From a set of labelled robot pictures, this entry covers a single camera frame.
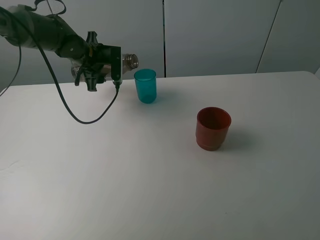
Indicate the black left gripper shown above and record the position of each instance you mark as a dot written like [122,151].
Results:
[90,67]

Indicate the clear plastic water bottle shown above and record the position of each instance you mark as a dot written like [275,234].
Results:
[129,63]

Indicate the teal transparent plastic cup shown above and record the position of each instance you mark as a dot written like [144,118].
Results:
[146,85]

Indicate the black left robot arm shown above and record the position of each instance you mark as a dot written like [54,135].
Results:
[21,26]

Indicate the red plastic cup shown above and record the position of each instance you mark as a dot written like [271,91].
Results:
[212,127]

